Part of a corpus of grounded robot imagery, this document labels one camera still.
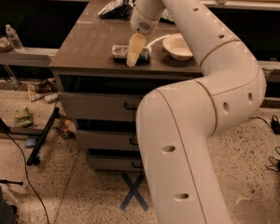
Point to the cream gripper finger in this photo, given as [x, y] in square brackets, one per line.
[136, 44]

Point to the redbull can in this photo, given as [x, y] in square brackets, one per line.
[119, 52]

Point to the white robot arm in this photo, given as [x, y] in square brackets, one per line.
[174, 122]

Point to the dark blue snack bag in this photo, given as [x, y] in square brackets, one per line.
[117, 9]

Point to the green chip bag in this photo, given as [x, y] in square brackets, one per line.
[165, 16]

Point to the white bowl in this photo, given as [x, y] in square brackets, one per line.
[177, 47]

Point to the grey drawer cabinet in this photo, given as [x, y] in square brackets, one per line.
[84, 63]

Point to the top drawer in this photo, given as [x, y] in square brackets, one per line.
[101, 106]

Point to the drawer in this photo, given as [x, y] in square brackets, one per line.
[107, 140]
[101, 106]
[121, 164]

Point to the middle drawer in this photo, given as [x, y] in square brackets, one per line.
[107, 140]

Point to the floor trash wrapper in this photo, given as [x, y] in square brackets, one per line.
[41, 89]

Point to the clear water bottle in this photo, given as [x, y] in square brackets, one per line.
[14, 39]

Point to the bottom drawer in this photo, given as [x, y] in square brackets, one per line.
[121, 164]

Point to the brown bowl on shelf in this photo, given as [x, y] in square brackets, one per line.
[5, 45]

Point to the green bag on floor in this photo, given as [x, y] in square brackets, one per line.
[23, 118]

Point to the blue sponge on floor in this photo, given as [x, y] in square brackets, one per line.
[30, 141]

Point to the blue tape cross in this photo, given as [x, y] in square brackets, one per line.
[133, 192]

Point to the black tripod leg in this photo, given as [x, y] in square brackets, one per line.
[34, 159]

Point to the black power adapter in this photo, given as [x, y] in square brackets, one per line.
[275, 124]

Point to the wire basket with orange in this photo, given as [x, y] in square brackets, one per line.
[62, 124]

